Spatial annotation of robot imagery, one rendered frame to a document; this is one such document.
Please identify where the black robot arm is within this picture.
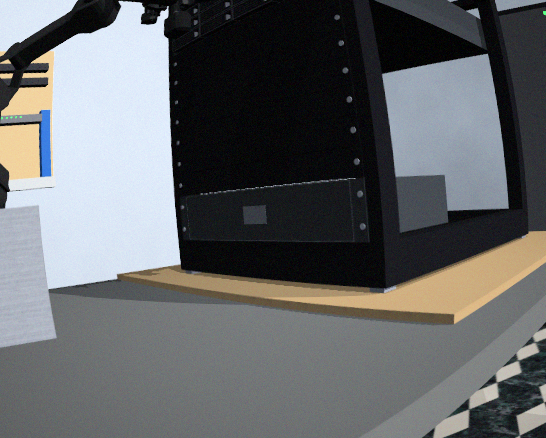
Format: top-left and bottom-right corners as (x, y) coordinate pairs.
(0, 0), (167, 209)

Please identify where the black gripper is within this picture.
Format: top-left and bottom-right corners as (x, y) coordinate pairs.
(142, 0), (213, 39)

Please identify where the black server rack frame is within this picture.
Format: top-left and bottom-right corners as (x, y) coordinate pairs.
(168, 0), (529, 293)

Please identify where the tan flat board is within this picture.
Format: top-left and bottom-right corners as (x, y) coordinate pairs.
(117, 231), (546, 324)

